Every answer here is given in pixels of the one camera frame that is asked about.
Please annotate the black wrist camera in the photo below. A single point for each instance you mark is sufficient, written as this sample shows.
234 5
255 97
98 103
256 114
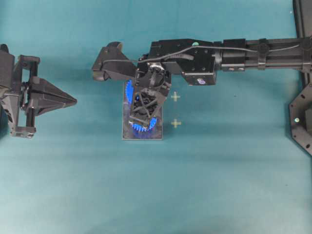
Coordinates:
111 63

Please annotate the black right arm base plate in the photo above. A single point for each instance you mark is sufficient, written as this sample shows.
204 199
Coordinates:
301 107

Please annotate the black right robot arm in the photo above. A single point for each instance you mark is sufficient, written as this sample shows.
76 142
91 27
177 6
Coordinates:
198 63

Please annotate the small blue gear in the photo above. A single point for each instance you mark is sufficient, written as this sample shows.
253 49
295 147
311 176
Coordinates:
140 128

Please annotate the large blue gear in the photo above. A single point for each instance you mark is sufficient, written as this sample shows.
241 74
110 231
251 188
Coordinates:
129 90

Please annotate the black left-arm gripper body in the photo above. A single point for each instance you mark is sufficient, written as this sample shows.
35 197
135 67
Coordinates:
14 92

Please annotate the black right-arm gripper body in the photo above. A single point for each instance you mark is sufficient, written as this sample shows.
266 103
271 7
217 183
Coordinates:
149 79

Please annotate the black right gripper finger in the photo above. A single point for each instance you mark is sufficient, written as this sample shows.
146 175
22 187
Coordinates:
139 111
153 99

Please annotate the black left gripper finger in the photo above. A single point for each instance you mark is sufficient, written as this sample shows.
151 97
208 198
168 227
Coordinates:
43 87
43 102

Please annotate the metal base plate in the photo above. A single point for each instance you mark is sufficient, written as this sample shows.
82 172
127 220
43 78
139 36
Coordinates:
130 133

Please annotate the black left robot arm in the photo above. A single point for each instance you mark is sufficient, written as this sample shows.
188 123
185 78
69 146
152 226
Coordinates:
24 95

